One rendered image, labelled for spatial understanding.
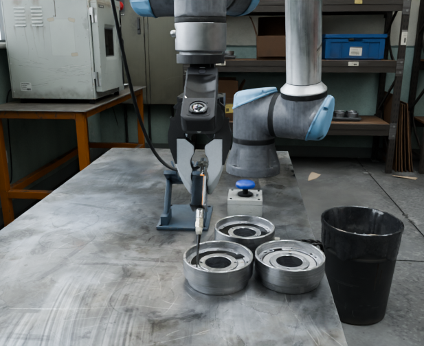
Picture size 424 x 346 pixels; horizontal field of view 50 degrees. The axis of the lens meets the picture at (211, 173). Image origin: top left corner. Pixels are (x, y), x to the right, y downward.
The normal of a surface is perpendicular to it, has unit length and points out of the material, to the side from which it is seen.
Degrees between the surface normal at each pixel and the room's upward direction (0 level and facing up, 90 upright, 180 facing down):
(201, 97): 32
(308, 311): 0
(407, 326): 0
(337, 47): 90
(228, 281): 90
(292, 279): 90
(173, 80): 90
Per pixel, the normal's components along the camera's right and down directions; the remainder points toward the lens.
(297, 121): -0.45, 0.43
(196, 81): -0.03, -0.67
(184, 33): -0.58, 0.22
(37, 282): 0.00, -0.96
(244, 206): -0.09, 0.28
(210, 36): 0.37, 0.26
